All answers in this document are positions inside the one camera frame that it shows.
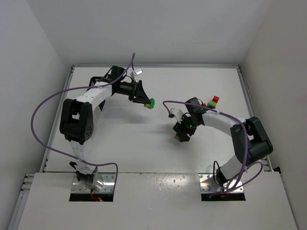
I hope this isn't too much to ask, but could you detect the black slotted container far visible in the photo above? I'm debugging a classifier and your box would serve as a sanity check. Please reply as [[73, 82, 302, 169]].
[[89, 77, 107, 86]]

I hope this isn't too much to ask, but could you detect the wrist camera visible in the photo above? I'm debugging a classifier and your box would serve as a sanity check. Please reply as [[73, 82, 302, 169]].
[[168, 108, 184, 123], [130, 68, 143, 81]]

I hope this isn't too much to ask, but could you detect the white front cover panel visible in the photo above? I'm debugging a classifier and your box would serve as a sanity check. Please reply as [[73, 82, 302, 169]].
[[19, 172, 296, 230]]

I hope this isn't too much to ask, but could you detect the purple cable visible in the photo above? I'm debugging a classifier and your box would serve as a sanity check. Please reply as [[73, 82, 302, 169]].
[[31, 52, 136, 187], [162, 100, 263, 194]]

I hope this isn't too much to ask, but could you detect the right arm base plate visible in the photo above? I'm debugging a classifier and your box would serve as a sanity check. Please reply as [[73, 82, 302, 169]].
[[199, 173, 244, 195]]

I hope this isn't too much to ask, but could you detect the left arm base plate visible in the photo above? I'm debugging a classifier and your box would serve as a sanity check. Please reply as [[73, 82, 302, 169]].
[[71, 172, 116, 194]]

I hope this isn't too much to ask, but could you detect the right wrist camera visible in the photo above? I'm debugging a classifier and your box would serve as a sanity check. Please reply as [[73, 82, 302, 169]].
[[168, 108, 184, 123]]

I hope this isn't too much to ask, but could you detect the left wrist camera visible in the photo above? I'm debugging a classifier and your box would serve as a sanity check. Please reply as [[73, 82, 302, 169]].
[[130, 68, 143, 81]]

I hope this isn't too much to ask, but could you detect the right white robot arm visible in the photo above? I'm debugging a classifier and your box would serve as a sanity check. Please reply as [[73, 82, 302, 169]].
[[168, 97, 273, 188]]

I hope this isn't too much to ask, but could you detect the red green yellow lego tower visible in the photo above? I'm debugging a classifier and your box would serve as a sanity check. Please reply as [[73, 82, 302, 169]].
[[207, 96, 220, 109]]

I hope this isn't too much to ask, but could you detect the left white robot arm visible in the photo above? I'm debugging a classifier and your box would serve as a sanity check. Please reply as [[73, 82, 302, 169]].
[[59, 66, 155, 190]]

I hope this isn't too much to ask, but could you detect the green lego brick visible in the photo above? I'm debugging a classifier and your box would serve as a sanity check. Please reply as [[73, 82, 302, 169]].
[[144, 98, 155, 109]]

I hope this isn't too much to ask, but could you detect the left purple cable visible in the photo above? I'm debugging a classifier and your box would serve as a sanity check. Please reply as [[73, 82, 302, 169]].
[[31, 52, 136, 187]]

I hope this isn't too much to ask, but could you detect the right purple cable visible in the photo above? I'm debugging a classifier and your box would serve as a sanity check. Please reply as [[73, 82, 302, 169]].
[[162, 100, 263, 194]]

